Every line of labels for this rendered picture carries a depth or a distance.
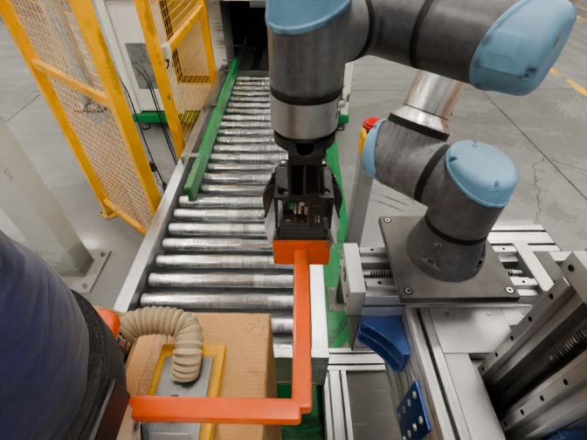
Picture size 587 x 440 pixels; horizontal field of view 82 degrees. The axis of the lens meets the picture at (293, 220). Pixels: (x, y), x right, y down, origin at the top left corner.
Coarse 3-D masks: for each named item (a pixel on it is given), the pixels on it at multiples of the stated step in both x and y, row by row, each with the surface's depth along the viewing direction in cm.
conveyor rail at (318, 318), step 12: (312, 276) 121; (312, 288) 117; (324, 288) 117; (312, 300) 114; (324, 300) 114; (312, 312) 111; (324, 312) 111; (312, 324) 107; (324, 324) 107; (312, 336) 105; (324, 336) 105
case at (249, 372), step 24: (144, 336) 67; (168, 336) 67; (216, 336) 67; (240, 336) 67; (264, 336) 67; (144, 360) 64; (240, 360) 64; (264, 360) 64; (144, 384) 61; (240, 384) 61; (264, 384) 61; (216, 432) 56; (240, 432) 56; (264, 432) 58
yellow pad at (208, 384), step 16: (160, 352) 52; (208, 352) 52; (224, 352) 52; (160, 368) 50; (208, 368) 50; (160, 384) 48; (176, 384) 48; (192, 384) 48; (208, 384) 48; (160, 432) 44; (176, 432) 44; (192, 432) 44; (208, 432) 44
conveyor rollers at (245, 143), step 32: (256, 96) 237; (224, 128) 211; (256, 128) 211; (224, 160) 184; (256, 160) 184; (224, 192) 165; (256, 192) 165; (192, 224) 146; (224, 224) 146; (256, 224) 146; (160, 256) 133; (192, 256) 133; (224, 256) 133; (256, 256) 134; (288, 320) 113
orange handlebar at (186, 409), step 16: (304, 256) 50; (304, 272) 48; (304, 288) 46; (304, 304) 44; (112, 320) 42; (304, 320) 42; (304, 336) 41; (304, 352) 40; (304, 368) 38; (304, 384) 37; (144, 400) 36; (160, 400) 36; (176, 400) 36; (192, 400) 36; (208, 400) 36; (224, 400) 36; (240, 400) 36; (256, 400) 36; (272, 400) 36; (288, 400) 36; (304, 400) 36; (144, 416) 35; (160, 416) 35; (176, 416) 35; (192, 416) 35; (208, 416) 35; (224, 416) 35; (240, 416) 35; (256, 416) 35; (272, 416) 35; (288, 416) 35
